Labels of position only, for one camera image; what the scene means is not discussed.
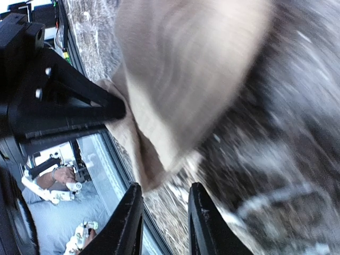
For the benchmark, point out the seated operator person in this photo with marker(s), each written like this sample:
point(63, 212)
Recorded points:
point(56, 224)

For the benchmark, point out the tan brown sock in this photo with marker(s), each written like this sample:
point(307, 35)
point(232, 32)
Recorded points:
point(183, 63)

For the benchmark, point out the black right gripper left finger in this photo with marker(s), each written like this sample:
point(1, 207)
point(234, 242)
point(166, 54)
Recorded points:
point(123, 233)

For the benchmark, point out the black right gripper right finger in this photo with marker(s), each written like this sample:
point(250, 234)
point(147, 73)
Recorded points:
point(208, 232)

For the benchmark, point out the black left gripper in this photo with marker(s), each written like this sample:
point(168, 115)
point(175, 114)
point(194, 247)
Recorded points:
point(41, 93)

